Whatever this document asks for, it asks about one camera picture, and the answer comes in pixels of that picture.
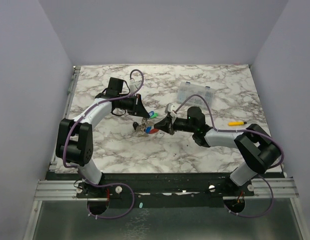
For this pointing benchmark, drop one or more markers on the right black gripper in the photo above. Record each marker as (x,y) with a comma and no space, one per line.
(171,125)

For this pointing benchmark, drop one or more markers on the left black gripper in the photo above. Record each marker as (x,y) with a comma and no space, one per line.
(138,108)

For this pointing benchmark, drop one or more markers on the red black key holder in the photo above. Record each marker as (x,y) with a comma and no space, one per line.
(152,131)

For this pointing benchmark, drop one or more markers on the bunch of silver keys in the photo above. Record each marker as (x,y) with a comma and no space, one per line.
(141,127)

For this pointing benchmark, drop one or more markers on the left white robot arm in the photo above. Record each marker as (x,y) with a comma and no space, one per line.
(75,136)

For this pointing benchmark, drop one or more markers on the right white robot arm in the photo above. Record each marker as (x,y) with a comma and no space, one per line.
(257,149)

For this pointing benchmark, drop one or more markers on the yellow marker pen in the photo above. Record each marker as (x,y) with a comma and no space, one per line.
(237,123)

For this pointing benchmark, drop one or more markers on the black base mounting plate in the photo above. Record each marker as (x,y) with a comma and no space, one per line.
(157,190)

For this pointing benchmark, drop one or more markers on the left side aluminium rail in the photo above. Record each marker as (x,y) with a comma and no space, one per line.
(70,95)

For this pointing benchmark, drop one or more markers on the aluminium frame rail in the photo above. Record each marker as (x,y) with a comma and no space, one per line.
(53,190)

